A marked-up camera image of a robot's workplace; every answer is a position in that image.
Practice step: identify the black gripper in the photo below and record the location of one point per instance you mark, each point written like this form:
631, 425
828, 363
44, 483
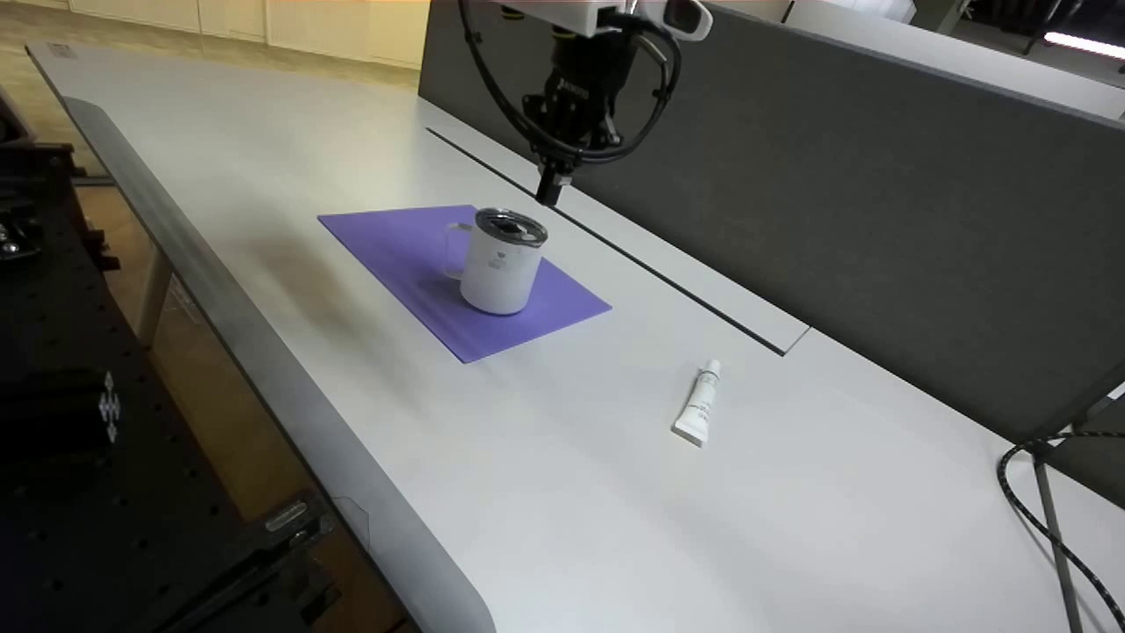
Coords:
580, 88

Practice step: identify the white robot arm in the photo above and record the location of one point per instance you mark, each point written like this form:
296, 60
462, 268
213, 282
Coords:
575, 15

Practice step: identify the clear black mug lid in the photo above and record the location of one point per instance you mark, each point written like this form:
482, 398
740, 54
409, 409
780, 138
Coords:
510, 227

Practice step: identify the purple rectangular mat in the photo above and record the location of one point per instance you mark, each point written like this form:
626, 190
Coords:
400, 251

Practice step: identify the white squeeze tube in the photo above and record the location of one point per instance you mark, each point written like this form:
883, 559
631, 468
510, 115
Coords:
697, 407

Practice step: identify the beige wooden cabinets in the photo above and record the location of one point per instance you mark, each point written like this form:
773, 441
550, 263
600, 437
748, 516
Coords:
293, 22

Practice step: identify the dark grey desk partition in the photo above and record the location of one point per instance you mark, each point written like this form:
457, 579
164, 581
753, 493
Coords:
879, 224

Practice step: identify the grey metal desk leg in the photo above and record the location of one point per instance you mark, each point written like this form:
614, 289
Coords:
153, 301

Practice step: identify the white bolt on breadboard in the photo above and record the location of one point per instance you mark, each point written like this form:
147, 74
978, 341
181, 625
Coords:
112, 407

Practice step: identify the black perforated breadboard table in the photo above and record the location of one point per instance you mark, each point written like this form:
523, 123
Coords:
82, 505

